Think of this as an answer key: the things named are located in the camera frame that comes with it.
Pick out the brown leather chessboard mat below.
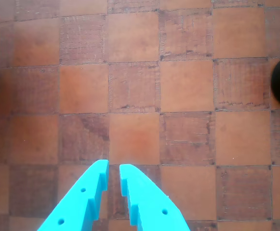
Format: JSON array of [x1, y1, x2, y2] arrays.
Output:
[[0, 0, 280, 231]]

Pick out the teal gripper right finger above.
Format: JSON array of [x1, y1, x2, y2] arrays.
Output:
[[119, 164, 190, 231]]

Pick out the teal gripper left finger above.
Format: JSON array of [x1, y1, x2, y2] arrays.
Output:
[[37, 159, 109, 231]]

